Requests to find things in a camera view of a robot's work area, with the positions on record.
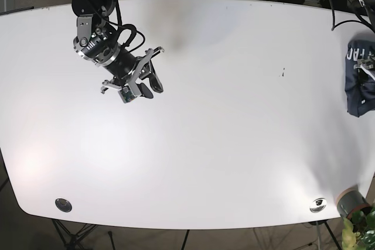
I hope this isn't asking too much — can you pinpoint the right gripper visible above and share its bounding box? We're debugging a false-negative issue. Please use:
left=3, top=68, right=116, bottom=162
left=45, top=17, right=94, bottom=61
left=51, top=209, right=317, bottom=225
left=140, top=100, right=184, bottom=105
left=73, top=22, right=165, bottom=104

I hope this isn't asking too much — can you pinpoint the navy blue T-shirt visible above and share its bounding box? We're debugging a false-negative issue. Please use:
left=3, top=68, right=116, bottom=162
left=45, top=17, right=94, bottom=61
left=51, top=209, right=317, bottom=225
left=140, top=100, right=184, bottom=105
left=345, top=39, right=374, bottom=117

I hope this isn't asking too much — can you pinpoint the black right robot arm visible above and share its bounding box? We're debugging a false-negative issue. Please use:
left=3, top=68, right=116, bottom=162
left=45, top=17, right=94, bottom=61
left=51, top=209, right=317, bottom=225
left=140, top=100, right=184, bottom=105
left=71, top=0, right=164, bottom=104

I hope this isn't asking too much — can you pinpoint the left silver table grommet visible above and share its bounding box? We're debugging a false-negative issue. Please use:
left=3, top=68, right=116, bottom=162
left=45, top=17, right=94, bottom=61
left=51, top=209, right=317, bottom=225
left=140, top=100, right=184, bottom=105
left=55, top=198, right=72, bottom=213

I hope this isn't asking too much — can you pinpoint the silver table grommet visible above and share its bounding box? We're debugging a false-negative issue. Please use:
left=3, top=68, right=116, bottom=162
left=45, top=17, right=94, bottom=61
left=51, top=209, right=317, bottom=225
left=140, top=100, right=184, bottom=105
left=309, top=198, right=327, bottom=213
left=55, top=198, right=72, bottom=213

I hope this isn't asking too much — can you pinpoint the right silver table grommet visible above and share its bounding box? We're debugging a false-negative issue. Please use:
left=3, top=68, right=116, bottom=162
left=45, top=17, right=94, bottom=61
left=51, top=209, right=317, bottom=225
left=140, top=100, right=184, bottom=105
left=309, top=198, right=327, bottom=213

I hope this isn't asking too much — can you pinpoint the grey plant pot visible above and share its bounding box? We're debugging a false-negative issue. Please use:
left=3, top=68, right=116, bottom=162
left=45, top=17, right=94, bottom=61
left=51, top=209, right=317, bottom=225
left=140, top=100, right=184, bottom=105
left=336, top=188, right=371, bottom=219

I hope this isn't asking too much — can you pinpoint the green potted plant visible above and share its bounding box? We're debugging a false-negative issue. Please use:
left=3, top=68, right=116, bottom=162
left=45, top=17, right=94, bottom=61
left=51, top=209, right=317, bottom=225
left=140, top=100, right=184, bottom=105
left=342, top=206, right=374, bottom=250

